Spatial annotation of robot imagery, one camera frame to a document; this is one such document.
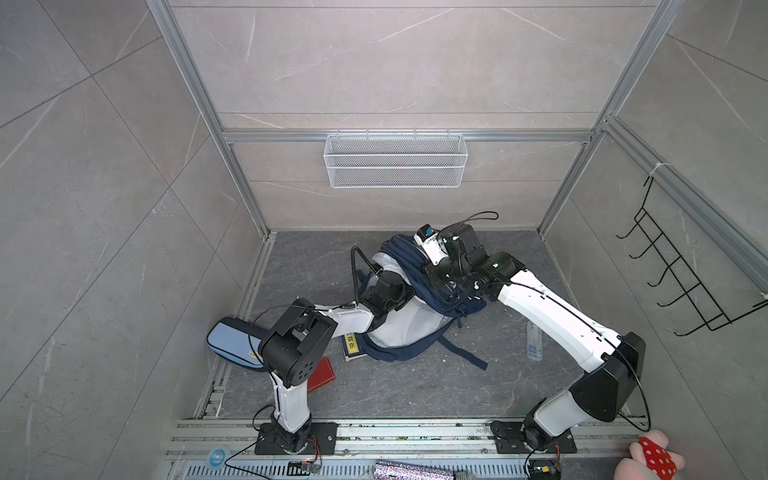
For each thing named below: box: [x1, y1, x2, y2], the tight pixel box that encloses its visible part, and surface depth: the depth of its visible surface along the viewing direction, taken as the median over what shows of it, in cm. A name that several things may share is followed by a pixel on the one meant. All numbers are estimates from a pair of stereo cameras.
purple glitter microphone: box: [373, 460, 455, 480], surface depth 67 cm
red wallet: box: [307, 357, 336, 393], surface depth 85 cm
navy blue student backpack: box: [353, 234, 488, 370], surface depth 83 cm
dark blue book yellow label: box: [341, 333, 368, 362], surface depth 89 cm
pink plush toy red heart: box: [614, 429, 686, 480], surface depth 67 cm
